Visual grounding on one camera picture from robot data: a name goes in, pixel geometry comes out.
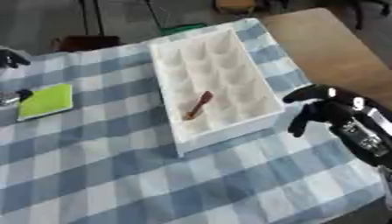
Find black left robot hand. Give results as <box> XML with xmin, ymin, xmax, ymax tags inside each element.
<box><xmin>0</xmin><ymin>47</ymin><xmax>36</xmax><ymax>107</ymax></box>

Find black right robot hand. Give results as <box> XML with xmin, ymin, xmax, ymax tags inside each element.
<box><xmin>282</xmin><ymin>83</ymin><xmax>383</xmax><ymax>138</ymax></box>

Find white compartment box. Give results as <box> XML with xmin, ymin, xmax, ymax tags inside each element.
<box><xmin>147</xmin><ymin>23</ymin><xmax>287</xmax><ymax>158</ymax></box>

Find tan cardboard box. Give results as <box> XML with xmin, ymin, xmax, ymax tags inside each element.
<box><xmin>213</xmin><ymin>0</ymin><xmax>257</xmax><ymax>14</ymax></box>

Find green flat pad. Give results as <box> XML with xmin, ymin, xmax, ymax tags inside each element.
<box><xmin>15</xmin><ymin>83</ymin><xmax>75</xmax><ymax>123</ymax></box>

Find dark brown chair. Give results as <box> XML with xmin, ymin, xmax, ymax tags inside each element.
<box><xmin>49</xmin><ymin>34</ymin><xmax>124</xmax><ymax>53</ymax></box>

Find black tripod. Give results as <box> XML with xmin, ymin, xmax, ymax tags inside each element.
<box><xmin>76</xmin><ymin>0</ymin><xmax>108</xmax><ymax>37</ymax></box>

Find black chair legs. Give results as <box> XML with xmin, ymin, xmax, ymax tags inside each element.
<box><xmin>350</xmin><ymin>0</ymin><xmax>392</xmax><ymax>31</ymax></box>

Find brown spoon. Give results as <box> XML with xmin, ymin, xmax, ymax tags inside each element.
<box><xmin>182</xmin><ymin>90</ymin><xmax>216</xmax><ymax>122</ymax></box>

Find green flat object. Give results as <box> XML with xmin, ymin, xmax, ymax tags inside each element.
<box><xmin>159</xmin><ymin>23</ymin><xmax>208</xmax><ymax>37</ymax></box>

